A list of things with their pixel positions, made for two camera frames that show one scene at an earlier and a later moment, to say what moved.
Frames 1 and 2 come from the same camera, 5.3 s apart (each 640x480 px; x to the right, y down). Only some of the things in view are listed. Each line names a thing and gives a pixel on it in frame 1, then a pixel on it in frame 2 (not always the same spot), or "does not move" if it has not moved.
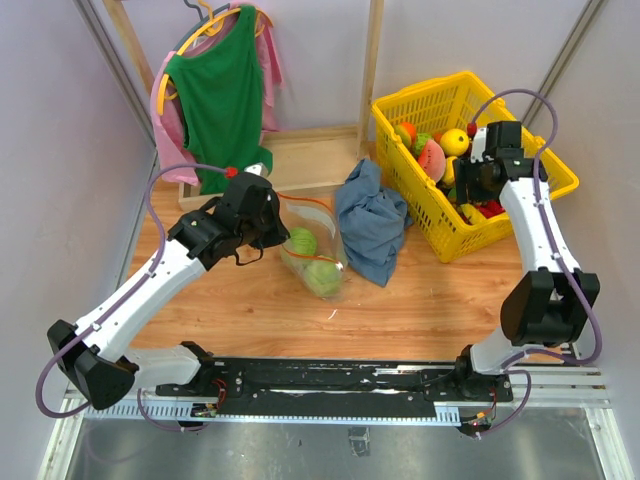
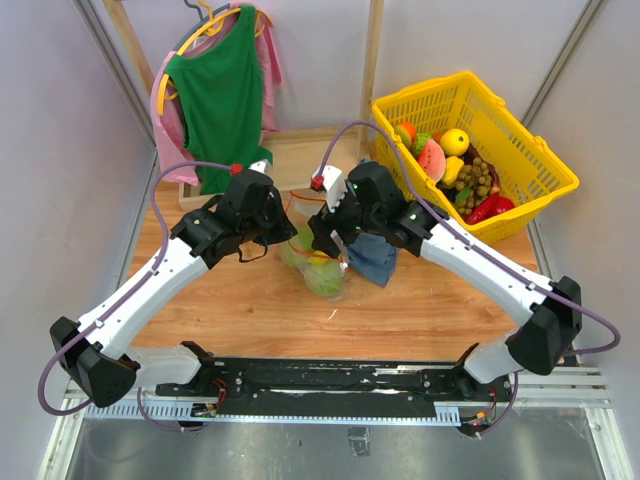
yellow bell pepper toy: (449, 174) does not move
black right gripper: (464, 170) to (322, 228)
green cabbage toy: (323, 276) does not move
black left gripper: (278, 233) does not move
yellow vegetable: (474, 215) to (318, 257)
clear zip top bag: (316, 253) does not move
